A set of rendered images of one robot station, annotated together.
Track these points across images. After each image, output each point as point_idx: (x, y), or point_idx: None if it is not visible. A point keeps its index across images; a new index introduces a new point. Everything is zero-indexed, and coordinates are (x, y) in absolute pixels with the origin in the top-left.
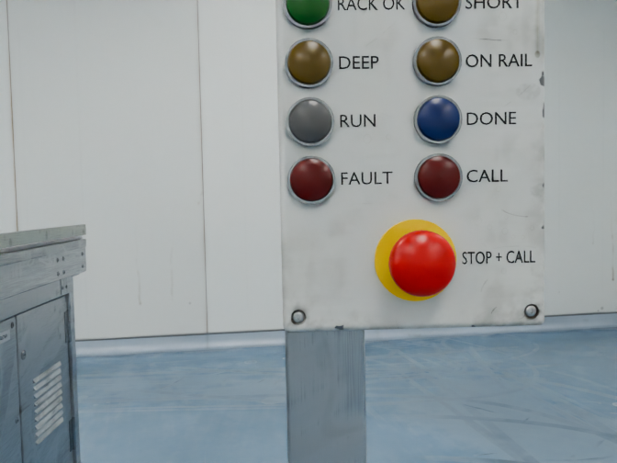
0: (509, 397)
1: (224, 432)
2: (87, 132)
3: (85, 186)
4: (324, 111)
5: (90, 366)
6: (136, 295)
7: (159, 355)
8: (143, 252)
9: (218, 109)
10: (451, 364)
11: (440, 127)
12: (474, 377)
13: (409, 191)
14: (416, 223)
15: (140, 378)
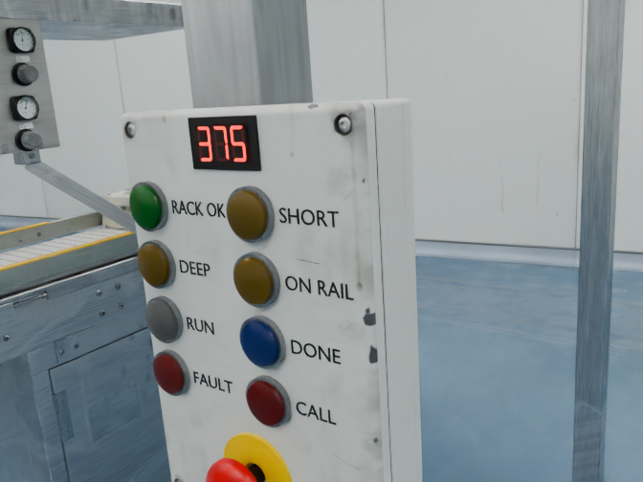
0: None
1: (553, 371)
2: (454, 27)
3: (451, 86)
4: (166, 316)
5: (448, 269)
6: (498, 201)
7: (518, 267)
8: (508, 156)
9: None
10: None
11: (256, 355)
12: None
13: (247, 405)
14: (252, 440)
15: (490, 292)
